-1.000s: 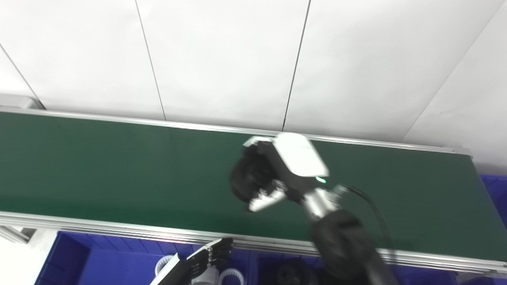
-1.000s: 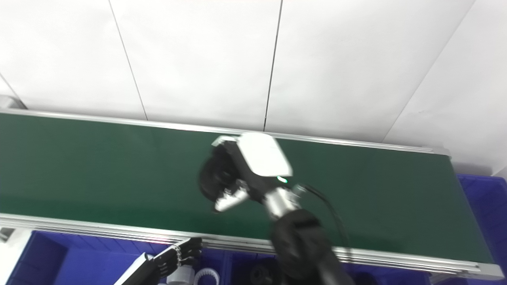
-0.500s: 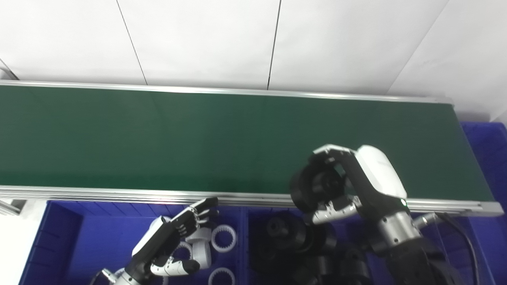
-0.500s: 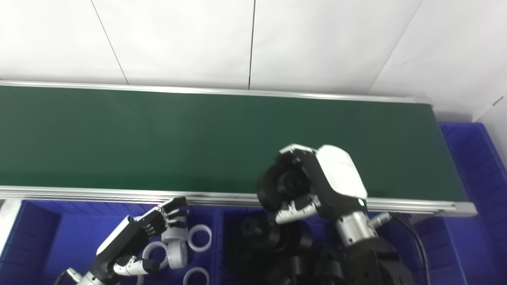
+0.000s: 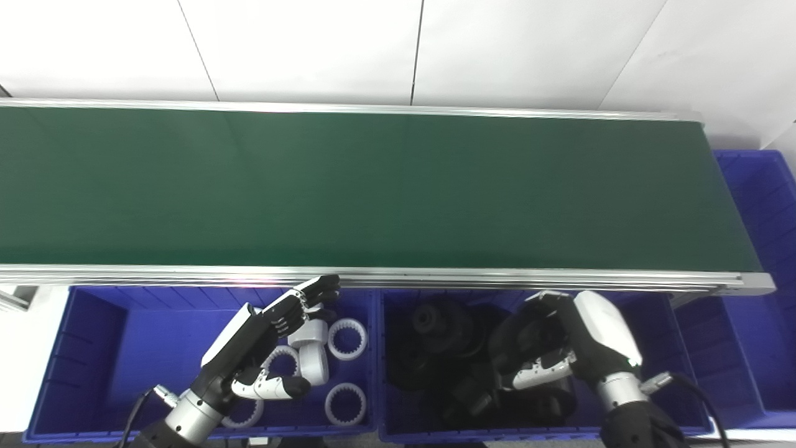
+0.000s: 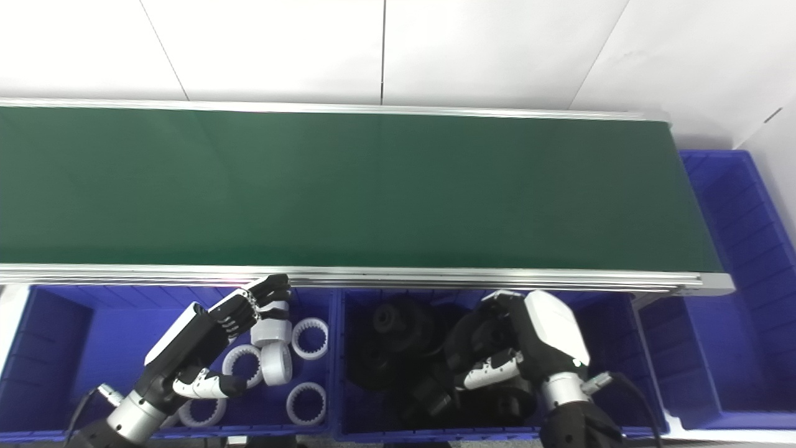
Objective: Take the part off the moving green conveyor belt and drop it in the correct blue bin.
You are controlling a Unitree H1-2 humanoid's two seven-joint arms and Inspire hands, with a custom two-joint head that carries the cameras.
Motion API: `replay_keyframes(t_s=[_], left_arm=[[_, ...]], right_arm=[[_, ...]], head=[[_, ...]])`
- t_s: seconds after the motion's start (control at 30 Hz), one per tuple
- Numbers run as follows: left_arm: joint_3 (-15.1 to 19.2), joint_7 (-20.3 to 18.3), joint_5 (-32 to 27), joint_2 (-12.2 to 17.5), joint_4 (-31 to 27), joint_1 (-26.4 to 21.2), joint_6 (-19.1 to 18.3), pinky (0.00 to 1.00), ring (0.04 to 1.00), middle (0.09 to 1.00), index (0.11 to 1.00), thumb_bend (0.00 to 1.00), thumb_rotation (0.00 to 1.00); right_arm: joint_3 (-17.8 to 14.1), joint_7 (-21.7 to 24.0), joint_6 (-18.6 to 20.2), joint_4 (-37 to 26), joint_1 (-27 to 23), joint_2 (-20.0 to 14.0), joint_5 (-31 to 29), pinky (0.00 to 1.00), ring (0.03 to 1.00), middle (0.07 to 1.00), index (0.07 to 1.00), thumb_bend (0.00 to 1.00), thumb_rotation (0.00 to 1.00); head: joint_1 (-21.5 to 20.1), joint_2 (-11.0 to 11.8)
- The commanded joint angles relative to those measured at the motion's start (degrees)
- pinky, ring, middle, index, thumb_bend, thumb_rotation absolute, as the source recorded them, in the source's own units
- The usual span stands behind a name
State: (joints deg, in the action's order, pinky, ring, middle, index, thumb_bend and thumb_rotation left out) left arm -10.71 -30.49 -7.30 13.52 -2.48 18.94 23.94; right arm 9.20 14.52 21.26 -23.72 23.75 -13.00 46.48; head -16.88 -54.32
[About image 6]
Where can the empty blue bin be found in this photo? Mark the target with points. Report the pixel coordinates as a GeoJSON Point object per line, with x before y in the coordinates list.
{"type": "Point", "coordinates": [734, 311]}

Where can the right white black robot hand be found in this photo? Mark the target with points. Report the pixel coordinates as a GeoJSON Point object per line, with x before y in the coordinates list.
{"type": "Point", "coordinates": [550, 336]}

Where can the blue bin with black parts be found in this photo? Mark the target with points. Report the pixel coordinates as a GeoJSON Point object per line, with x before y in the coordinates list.
{"type": "Point", "coordinates": [622, 348]}

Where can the blue bin with white parts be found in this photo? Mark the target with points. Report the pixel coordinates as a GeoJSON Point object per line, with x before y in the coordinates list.
{"type": "Point", "coordinates": [62, 348]}

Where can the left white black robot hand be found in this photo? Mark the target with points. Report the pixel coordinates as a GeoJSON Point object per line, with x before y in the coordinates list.
{"type": "Point", "coordinates": [186, 342]}

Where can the green conveyor belt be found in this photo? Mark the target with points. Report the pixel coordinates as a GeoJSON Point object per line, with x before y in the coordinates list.
{"type": "Point", "coordinates": [435, 278]}
{"type": "Point", "coordinates": [373, 186]}

